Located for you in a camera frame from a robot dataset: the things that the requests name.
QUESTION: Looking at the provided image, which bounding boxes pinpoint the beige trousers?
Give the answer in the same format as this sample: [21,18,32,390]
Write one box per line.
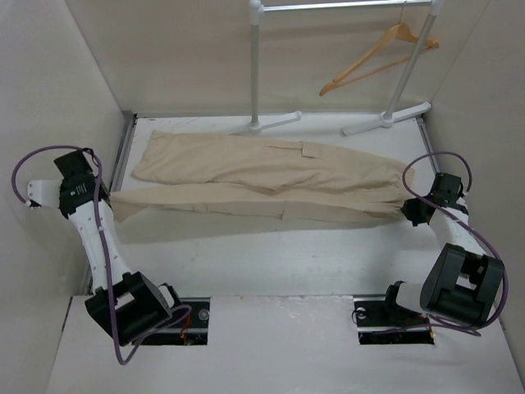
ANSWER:
[112,131,414,223]

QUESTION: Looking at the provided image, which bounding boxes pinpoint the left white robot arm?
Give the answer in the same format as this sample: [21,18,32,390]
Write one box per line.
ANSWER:
[54,149,184,346]

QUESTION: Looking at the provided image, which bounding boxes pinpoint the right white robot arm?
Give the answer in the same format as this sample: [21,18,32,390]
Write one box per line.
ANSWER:
[380,172,505,328]

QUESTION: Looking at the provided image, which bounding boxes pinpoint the wooden clothes hanger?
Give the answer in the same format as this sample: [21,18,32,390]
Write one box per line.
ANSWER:
[318,22,420,97]

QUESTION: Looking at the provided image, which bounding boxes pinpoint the white metal clothes rack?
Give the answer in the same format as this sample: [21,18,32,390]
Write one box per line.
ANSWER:
[232,1,444,136]

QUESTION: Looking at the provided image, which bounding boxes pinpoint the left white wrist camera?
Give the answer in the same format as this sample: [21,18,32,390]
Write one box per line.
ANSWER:
[27,180,62,208]

